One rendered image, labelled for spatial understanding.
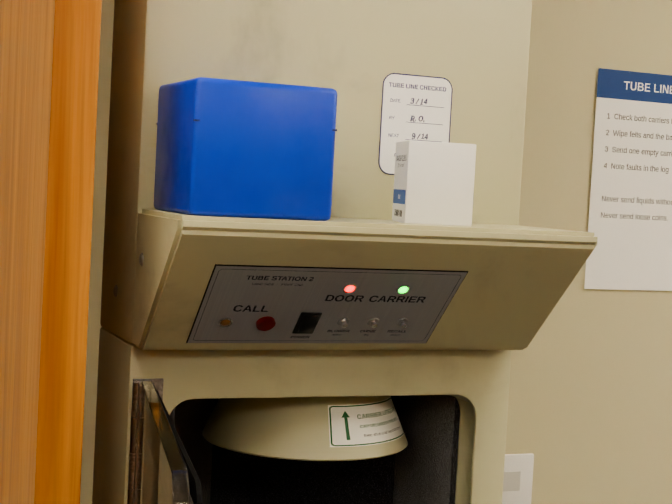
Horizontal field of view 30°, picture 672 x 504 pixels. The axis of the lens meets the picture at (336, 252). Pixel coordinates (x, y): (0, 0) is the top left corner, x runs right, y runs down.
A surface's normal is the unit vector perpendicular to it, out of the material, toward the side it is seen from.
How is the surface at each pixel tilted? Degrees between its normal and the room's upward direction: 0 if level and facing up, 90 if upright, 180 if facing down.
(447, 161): 90
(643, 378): 90
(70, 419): 90
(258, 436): 66
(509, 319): 135
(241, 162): 90
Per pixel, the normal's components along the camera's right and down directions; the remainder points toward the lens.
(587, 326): 0.38, 0.07
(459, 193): 0.14, 0.06
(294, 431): -0.03, -0.36
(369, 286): 0.23, 0.75
